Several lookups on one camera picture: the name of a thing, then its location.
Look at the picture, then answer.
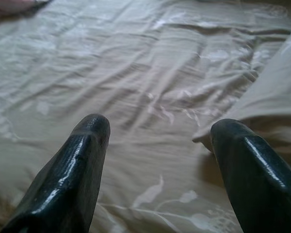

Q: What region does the beige floral bedsheet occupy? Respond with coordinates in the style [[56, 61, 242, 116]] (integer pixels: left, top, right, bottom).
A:
[[0, 0, 291, 233]]

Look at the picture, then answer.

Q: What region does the pink cartoon print blanket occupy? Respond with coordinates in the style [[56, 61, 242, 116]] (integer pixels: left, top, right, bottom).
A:
[[0, 0, 50, 19]]

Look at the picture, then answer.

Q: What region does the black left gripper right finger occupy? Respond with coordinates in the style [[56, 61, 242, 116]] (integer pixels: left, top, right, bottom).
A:
[[210, 118, 291, 233]]

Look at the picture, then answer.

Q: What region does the beige floral pillow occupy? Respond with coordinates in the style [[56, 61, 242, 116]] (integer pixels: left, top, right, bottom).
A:
[[191, 24, 291, 156]]

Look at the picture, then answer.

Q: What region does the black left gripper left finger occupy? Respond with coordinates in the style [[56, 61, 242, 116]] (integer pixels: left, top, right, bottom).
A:
[[0, 114, 112, 233]]

